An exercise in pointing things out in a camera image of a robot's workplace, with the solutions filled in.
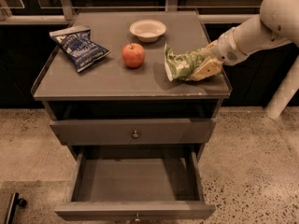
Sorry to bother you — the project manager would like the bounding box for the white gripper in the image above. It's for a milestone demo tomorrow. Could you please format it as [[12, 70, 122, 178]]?
[[189, 28, 238, 81]]

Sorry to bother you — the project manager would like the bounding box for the green jalapeno chip bag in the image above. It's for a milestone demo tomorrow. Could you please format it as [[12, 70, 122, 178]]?
[[164, 45, 204, 81]]

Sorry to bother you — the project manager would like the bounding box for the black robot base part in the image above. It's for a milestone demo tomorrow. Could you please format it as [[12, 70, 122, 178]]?
[[3, 192, 27, 224]]

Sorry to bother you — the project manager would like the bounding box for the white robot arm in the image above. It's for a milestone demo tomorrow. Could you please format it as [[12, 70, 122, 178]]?
[[202, 0, 299, 66]]

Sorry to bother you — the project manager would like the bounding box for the grey top drawer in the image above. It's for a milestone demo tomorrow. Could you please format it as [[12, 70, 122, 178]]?
[[50, 119, 216, 146]]

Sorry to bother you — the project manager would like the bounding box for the round metal drawer knob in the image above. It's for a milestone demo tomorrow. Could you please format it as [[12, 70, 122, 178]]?
[[131, 131, 140, 139]]

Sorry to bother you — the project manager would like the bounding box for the grey drawer cabinet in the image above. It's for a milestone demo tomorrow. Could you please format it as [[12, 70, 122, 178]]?
[[33, 11, 231, 153]]

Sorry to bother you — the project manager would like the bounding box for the blue vinegar chip bag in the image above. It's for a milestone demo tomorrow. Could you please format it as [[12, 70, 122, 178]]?
[[50, 25, 111, 73]]

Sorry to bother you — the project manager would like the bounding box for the grey open middle drawer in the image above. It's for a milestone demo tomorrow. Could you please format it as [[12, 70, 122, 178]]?
[[55, 148, 216, 221]]

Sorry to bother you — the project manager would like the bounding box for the metal middle drawer knob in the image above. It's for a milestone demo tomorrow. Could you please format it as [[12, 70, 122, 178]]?
[[131, 215, 142, 224]]

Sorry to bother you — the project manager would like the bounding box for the white bowl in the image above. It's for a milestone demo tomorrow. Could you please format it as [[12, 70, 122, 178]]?
[[130, 20, 166, 43]]

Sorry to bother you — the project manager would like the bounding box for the metal window railing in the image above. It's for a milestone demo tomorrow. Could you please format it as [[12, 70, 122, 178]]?
[[0, 0, 263, 25]]

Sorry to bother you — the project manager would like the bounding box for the red apple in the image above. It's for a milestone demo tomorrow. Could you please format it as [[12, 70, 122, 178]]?
[[121, 43, 145, 68]]

